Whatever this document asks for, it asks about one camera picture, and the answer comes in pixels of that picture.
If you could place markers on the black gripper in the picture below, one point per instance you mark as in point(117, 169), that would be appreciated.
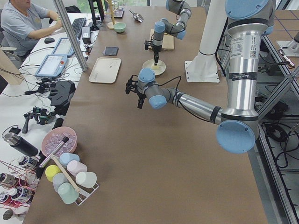
point(140, 95)
point(155, 50)

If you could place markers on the beige round plate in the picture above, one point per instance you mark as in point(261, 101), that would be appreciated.
point(149, 63)

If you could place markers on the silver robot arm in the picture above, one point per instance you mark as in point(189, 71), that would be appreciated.
point(245, 21)
point(183, 12)

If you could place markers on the beige rabbit tray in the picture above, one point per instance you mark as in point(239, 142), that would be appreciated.
point(105, 70)

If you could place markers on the wooden cutting board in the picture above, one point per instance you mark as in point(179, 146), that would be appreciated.
point(168, 41)

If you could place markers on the grey folded cloth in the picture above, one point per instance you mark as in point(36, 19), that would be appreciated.
point(110, 51)

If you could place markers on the metal scoop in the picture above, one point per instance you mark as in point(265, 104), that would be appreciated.
point(137, 17)

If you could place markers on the mint green bowl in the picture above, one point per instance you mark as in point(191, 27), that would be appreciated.
point(119, 27)

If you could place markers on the wooden cup tree stand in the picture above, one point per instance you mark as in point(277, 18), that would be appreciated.
point(112, 9)

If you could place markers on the black keyboard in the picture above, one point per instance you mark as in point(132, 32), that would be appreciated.
point(77, 26)

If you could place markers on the teach pendant tablet far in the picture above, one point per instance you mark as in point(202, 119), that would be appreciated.
point(63, 46)

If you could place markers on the teach pendant tablet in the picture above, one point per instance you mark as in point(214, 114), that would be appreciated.
point(52, 65)
point(63, 46)

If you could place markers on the pink cup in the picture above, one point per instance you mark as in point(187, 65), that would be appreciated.
point(74, 167)

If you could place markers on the blue cup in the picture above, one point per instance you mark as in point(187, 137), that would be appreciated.
point(65, 158)

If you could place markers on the white cup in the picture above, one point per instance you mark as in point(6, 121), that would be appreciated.
point(86, 179)

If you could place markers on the pink bowl with ice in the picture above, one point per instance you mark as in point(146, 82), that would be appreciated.
point(55, 136)

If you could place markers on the teach pendant tablet near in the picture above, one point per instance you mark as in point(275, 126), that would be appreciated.
point(52, 65)

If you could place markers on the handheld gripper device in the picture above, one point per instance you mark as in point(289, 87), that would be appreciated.
point(40, 115)

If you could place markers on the white cup rack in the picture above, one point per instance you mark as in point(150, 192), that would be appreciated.
point(84, 193)

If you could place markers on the black computer mouse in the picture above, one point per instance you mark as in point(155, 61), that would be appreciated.
point(49, 40)

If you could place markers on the grey cup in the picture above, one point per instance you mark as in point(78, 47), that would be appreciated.
point(58, 180)

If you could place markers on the yellow cup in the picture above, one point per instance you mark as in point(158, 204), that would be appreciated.
point(51, 171)

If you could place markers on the mint cup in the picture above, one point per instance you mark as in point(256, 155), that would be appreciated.
point(67, 193)

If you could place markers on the black thermos bottle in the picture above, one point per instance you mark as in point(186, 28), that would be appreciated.
point(20, 144)

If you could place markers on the seated person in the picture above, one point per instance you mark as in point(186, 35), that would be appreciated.
point(21, 22)

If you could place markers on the black gripper camera mount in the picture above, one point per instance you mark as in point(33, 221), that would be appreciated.
point(131, 85)

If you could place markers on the white pedestal column base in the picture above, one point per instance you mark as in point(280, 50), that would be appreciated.
point(203, 68)

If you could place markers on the metal tongs handle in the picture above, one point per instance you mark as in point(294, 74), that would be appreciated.
point(56, 149)

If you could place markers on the aluminium frame post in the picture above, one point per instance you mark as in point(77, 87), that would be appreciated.
point(70, 33)

